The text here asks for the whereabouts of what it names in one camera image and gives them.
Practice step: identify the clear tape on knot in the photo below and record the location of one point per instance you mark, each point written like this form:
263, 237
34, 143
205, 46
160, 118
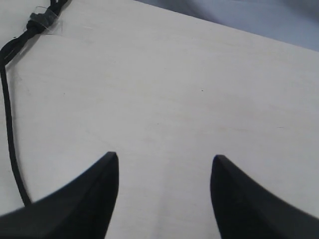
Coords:
45, 20

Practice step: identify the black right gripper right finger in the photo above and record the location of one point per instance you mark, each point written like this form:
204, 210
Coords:
244, 209

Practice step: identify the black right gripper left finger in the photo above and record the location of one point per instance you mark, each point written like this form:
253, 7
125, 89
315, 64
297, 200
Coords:
81, 209

